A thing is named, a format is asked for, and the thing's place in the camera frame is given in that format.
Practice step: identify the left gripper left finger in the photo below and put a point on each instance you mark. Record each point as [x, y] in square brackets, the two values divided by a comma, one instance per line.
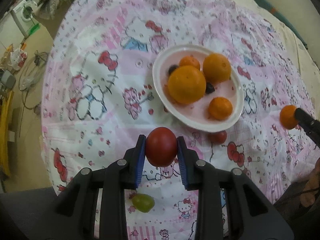
[76, 205]

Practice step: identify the plastic bag on floor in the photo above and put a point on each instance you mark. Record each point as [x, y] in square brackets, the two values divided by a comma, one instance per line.
[18, 58]

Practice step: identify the green grape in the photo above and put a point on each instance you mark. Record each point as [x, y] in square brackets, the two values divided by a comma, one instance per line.
[143, 202]

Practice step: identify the small tangerine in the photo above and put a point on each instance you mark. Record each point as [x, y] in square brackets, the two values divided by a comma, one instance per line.
[220, 108]
[190, 61]
[287, 117]

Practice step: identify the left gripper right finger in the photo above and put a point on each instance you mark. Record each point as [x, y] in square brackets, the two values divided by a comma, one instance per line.
[228, 197]

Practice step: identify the large orange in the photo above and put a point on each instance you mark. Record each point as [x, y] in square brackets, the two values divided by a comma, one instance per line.
[186, 85]

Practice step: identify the pink cartoon cat bedsheet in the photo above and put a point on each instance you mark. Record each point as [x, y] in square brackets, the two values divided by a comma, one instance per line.
[98, 98]

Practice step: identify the yellow wooden frame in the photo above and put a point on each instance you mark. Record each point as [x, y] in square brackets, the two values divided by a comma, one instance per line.
[4, 135]

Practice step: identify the dark grape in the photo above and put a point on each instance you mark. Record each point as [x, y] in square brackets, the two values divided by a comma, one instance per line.
[209, 88]
[172, 68]

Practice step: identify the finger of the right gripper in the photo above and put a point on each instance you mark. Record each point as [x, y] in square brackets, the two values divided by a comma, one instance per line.
[310, 125]

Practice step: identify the medium orange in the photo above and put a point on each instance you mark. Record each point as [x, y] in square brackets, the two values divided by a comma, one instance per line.
[216, 68]

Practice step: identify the white washing machine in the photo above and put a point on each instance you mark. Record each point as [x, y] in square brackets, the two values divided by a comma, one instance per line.
[22, 14]

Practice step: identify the red cherry tomato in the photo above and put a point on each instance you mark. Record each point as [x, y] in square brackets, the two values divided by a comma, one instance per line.
[218, 138]
[161, 147]

